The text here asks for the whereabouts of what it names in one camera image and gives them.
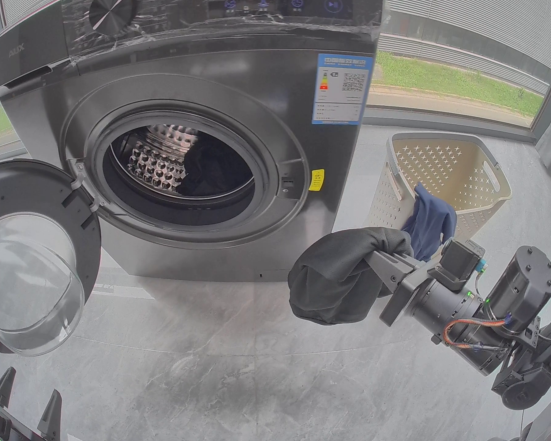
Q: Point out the washing machine door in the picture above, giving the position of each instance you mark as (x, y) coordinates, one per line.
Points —
(36, 191)

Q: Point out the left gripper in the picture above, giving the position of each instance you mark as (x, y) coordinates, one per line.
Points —
(4, 425)

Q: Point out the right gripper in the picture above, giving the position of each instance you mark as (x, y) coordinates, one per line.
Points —
(445, 308)

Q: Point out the dark blue garment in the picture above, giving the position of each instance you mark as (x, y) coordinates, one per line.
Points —
(434, 221)

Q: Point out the grey washing machine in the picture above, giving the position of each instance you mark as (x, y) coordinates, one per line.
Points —
(220, 81)

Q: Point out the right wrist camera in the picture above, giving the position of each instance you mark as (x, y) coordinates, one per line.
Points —
(459, 260)

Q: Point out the black garment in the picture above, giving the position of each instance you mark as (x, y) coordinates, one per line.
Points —
(335, 278)

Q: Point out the cream laundry basket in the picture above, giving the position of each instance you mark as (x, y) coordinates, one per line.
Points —
(468, 172)

